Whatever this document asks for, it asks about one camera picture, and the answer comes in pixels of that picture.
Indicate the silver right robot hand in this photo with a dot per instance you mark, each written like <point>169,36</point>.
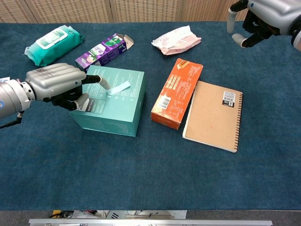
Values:
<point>275,11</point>

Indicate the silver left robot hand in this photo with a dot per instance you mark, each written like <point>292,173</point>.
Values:
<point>54,80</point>

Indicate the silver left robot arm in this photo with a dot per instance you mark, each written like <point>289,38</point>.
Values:
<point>11,99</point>

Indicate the purple toothpaste box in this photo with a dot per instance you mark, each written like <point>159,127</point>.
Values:
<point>101,53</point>

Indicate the teal Philips box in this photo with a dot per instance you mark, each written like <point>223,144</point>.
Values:
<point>122,110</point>

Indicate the orange cardboard box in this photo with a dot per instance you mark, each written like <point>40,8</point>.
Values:
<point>176,94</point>

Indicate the green wet wipes pack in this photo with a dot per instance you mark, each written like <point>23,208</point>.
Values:
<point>54,47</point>

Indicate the pink white tissue pack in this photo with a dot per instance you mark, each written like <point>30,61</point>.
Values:
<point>176,42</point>

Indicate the beige woven folding screen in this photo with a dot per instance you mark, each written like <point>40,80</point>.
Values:
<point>141,9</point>

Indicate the dark blue table cloth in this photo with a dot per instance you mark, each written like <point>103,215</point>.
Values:
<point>150,169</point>

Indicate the brown spiral notebook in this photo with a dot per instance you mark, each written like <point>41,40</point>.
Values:
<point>211,127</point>

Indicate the aluminium rail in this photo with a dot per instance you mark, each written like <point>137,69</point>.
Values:
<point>150,222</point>

